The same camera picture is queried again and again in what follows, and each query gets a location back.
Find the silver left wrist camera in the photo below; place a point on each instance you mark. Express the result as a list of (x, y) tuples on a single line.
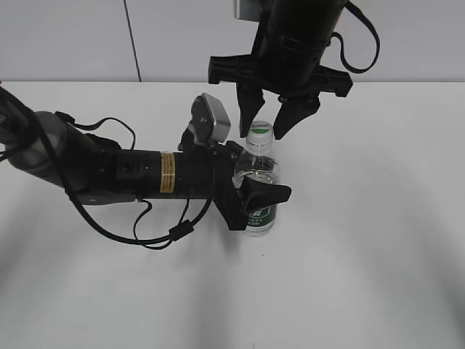
[(209, 123)]

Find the white green bottle cap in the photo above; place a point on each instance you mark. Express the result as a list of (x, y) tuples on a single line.
[(260, 133)]

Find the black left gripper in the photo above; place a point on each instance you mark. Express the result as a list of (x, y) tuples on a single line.
[(199, 173)]

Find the clear Cestbon water bottle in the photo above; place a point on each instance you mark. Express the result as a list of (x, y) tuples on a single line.
[(257, 170)]

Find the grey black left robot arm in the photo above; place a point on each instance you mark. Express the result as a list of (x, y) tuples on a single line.
[(95, 170)]

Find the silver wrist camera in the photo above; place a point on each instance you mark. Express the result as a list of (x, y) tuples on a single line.
[(209, 123), (250, 10)]

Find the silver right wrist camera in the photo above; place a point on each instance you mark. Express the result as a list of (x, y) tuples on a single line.
[(250, 10)]

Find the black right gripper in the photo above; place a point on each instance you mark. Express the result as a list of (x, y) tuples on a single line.
[(285, 60)]

